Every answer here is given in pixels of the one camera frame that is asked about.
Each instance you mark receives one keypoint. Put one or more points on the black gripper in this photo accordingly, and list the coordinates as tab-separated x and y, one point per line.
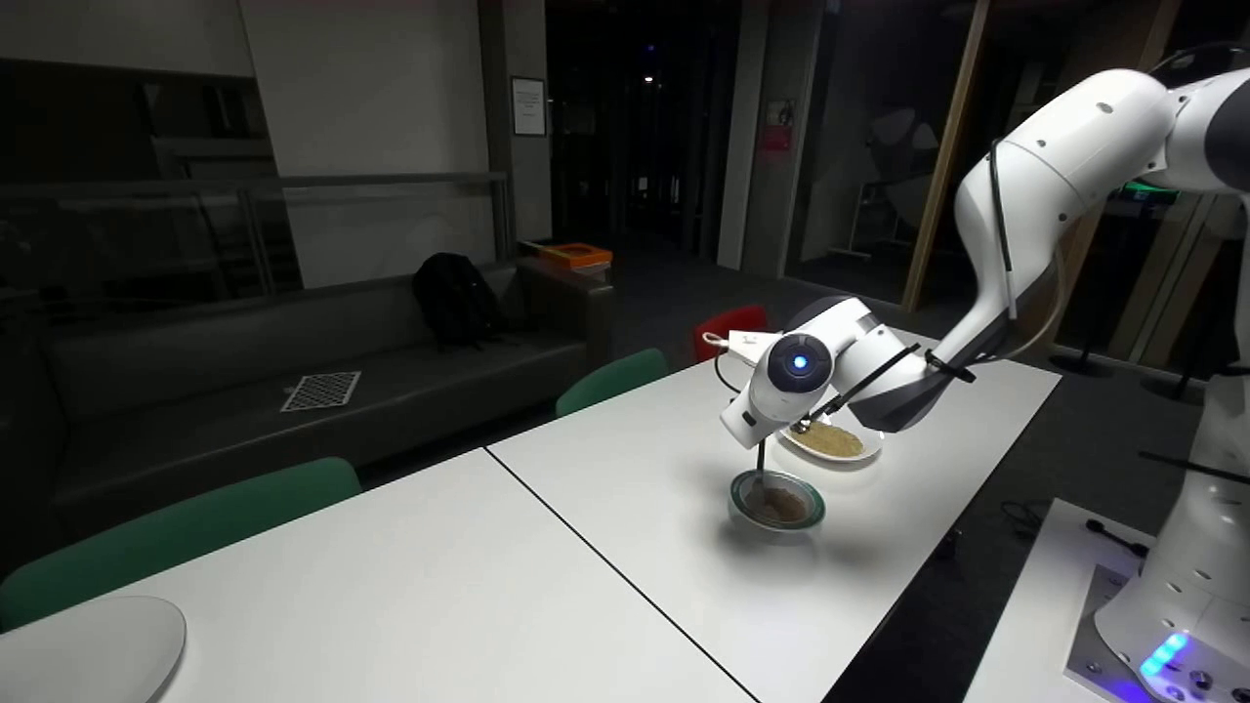
758	412

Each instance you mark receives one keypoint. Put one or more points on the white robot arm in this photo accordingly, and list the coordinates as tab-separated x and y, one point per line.
1012	210

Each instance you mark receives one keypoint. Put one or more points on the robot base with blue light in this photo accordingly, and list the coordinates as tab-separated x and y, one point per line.
1180	624

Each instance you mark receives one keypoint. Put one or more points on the white oval bowl with grains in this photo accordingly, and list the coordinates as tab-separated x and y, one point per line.
831	444

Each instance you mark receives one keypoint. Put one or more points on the green rimmed round bowl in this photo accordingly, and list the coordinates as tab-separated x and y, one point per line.
776	503

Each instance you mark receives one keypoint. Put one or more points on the red chair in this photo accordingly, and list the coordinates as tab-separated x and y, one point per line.
744	317

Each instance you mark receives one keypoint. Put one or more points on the green chair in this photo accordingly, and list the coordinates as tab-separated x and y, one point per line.
615	379
171	537

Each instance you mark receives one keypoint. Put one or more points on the orange lidded bin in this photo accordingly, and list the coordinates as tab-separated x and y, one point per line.
576	254

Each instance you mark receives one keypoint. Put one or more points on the black backpack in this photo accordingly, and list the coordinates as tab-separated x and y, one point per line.
454	299

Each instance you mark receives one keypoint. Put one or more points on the black dumbbell shaped tool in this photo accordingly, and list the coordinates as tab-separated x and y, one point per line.
1129	546

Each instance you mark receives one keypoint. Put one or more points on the paper on sofa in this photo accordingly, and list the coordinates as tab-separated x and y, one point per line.
322	392

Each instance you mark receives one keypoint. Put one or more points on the dark grey sofa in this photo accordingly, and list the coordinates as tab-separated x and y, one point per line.
138	412

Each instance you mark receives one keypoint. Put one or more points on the white plate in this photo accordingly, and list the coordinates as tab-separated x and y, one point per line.
114	650

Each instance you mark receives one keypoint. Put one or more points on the framed wall notice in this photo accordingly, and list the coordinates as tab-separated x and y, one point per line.
529	107

